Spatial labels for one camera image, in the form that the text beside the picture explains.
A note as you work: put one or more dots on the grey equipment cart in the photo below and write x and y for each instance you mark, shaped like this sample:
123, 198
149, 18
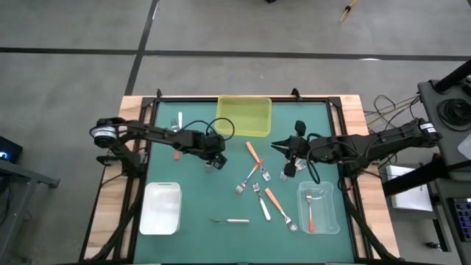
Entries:
428, 94

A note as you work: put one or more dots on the white plastic bin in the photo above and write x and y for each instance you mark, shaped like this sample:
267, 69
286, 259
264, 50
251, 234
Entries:
160, 210

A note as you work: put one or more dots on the black diagonal beam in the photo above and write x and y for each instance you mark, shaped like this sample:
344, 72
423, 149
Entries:
412, 178

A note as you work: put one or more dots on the yellow translucent plastic bin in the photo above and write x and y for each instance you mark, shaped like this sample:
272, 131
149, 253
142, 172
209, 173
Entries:
254, 121

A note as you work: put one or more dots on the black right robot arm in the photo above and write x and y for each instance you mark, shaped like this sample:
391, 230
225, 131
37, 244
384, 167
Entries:
368, 141

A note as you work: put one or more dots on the grey side desk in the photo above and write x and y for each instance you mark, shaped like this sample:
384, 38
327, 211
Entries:
33, 178

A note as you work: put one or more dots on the black pole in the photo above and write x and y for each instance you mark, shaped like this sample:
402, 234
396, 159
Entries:
454, 77

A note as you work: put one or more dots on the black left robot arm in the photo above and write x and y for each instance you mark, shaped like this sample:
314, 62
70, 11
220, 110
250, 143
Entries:
154, 133

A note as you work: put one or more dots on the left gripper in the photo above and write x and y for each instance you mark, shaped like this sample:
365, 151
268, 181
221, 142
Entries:
213, 147

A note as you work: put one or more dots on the black monitor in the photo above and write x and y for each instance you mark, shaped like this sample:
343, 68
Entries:
9, 147

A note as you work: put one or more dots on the clear plastic bin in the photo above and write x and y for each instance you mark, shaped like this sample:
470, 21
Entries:
327, 213

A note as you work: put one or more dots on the white box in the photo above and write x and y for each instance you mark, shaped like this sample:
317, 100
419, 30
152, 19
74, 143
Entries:
412, 198

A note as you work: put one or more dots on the small black floor object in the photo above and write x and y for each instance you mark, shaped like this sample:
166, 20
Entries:
433, 246

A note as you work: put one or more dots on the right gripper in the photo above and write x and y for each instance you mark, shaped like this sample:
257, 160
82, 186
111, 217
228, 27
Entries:
300, 149

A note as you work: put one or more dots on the teal table mat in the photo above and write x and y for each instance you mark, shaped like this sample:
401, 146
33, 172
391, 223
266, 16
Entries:
206, 243

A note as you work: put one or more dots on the white sheet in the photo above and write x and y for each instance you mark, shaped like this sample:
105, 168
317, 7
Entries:
465, 147

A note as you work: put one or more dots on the black keypad with coloured keys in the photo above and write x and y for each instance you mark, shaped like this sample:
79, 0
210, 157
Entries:
461, 217

